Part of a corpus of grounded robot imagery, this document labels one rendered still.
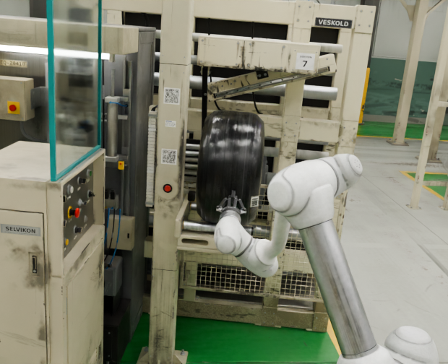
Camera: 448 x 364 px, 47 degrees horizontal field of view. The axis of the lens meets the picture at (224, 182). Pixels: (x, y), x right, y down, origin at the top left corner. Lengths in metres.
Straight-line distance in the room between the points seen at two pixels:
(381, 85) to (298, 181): 10.96
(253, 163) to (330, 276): 0.96
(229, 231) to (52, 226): 0.64
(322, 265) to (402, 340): 0.35
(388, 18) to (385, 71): 1.12
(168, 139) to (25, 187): 0.79
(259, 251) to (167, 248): 0.80
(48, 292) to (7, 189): 0.42
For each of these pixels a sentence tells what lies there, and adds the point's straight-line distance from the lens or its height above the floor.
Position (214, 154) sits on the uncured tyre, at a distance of 2.31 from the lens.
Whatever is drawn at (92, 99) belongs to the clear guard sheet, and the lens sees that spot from 2.28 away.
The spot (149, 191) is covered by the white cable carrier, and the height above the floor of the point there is 1.03.
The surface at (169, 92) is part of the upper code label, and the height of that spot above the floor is 1.53.
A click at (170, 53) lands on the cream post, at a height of 1.70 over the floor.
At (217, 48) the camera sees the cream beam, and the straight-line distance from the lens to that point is 2.67.
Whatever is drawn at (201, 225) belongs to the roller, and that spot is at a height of 0.91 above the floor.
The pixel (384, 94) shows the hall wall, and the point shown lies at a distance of 12.38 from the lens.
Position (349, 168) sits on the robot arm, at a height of 1.47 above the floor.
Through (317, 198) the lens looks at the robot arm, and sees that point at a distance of 1.43.
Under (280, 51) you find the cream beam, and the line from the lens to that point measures 2.66.
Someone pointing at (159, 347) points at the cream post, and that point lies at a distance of 2.96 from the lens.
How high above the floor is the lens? 1.84
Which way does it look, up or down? 17 degrees down
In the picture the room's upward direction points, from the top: 5 degrees clockwise
